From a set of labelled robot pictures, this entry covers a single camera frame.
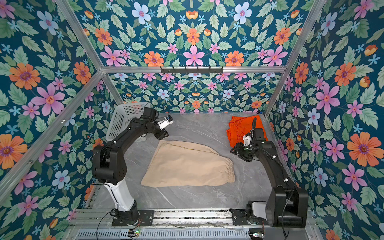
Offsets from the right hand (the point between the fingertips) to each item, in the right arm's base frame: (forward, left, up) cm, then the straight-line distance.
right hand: (234, 151), depth 83 cm
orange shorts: (+27, -9, -10) cm, 30 cm away
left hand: (+16, +40, +3) cm, 44 cm away
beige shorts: (-1, +33, -13) cm, 36 cm away
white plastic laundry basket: (+39, +81, -8) cm, 90 cm away
